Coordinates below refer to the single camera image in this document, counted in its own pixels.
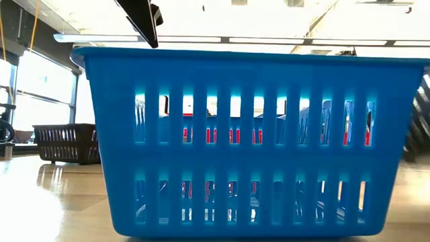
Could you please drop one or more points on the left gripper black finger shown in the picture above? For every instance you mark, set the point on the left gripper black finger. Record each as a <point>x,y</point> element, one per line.
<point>141,17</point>

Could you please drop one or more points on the black ceiling spotlight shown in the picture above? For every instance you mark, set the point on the black ceiling spotlight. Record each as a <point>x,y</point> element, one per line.
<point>347,52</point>

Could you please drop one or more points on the blue plastic slotted basket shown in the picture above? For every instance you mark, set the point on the blue plastic slotted basket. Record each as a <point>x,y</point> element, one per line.
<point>235,77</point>

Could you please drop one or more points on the large window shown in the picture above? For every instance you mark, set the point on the large window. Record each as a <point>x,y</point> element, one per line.
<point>43,87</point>

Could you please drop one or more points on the long ceiling light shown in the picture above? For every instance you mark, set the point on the long ceiling light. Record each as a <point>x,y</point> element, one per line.
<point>100,38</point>

